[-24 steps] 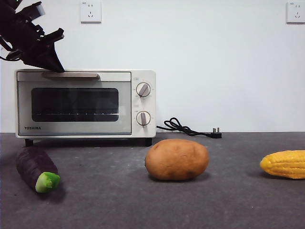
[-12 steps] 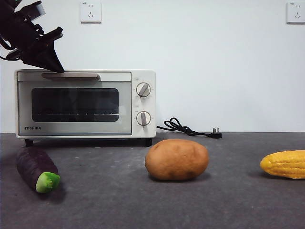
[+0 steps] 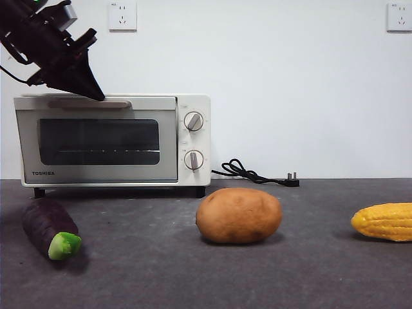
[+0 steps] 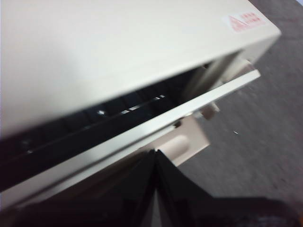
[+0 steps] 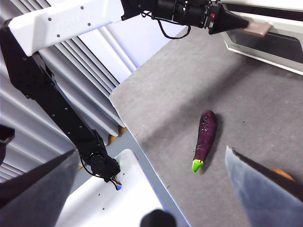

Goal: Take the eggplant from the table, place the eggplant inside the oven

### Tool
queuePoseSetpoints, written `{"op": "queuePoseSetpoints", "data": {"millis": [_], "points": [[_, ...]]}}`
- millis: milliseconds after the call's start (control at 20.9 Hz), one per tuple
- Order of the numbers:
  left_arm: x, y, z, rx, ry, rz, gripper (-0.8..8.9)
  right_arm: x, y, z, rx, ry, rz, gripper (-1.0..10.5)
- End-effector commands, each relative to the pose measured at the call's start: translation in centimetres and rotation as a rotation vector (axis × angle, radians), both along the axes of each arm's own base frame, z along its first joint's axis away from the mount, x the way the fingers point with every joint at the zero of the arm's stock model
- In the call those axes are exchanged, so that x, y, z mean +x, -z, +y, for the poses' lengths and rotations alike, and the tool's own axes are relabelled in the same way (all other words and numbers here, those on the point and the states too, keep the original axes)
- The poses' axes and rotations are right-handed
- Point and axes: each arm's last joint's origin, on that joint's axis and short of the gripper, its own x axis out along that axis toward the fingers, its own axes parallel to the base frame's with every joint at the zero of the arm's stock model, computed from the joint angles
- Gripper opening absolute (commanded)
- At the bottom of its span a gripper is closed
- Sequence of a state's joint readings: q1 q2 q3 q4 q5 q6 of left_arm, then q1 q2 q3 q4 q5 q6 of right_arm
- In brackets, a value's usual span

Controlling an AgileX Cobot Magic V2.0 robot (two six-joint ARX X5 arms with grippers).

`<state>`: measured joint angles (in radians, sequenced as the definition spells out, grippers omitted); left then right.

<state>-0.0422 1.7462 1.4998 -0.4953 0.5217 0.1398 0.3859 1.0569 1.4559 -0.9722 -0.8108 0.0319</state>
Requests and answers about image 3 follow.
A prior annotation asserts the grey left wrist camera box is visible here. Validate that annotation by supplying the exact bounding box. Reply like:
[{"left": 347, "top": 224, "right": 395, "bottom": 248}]
[{"left": 59, "top": 2, "right": 79, "bottom": 32}]

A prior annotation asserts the purple eggplant with green stem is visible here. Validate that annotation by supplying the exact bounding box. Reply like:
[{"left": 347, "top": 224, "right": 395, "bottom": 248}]
[{"left": 21, "top": 198, "right": 82, "bottom": 261}]

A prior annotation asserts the brown potato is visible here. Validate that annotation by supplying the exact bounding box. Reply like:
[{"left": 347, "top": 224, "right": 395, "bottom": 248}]
[{"left": 195, "top": 188, "right": 283, "bottom": 244}]

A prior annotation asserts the yellow corn cob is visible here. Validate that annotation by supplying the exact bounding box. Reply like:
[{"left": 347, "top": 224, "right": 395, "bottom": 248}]
[{"left": 350, "top": 203, "right": 412, "bottom": 243}]

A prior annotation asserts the oven door with beige handle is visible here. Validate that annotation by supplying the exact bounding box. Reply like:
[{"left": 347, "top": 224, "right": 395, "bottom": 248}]
[{"left": 13, "top": 95, "right": 179, "bottom": 185}]

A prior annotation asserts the metal wire oven rack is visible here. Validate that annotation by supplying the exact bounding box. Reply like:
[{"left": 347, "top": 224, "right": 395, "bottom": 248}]
[{"left": 59, "top": 148, "right": 161, "bottom": 155}]

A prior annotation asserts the beige oven knob, upright grip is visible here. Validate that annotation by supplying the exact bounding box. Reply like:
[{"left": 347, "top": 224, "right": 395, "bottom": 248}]
[{"left": 183, "top": 149, "right": 205, "bottom": 171}]

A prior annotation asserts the black power cable with plug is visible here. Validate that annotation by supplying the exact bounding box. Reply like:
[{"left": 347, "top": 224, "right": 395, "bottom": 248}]
[{"left": 211, "top": 158, "right": 301, "bottom": 188}]

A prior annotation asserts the beige oven knob, slanted grip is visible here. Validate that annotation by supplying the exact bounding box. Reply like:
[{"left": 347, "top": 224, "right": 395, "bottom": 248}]
[{"left": 183, "top": 111, "right": 205, "bottom": 132}]

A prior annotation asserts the white wall socket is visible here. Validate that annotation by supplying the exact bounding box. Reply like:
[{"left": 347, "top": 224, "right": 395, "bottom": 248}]
[
  {"left": 386, "top": 3, "right": 412, "bottom": 33},
  {"left": 108, "top": 2, "right": 138, "bottom": 33}
]

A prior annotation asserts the white Toshiba toaster oven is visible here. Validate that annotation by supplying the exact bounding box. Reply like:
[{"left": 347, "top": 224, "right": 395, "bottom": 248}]
[{"left": 13, "top": 93, "right": 212, "bottom": 199}]

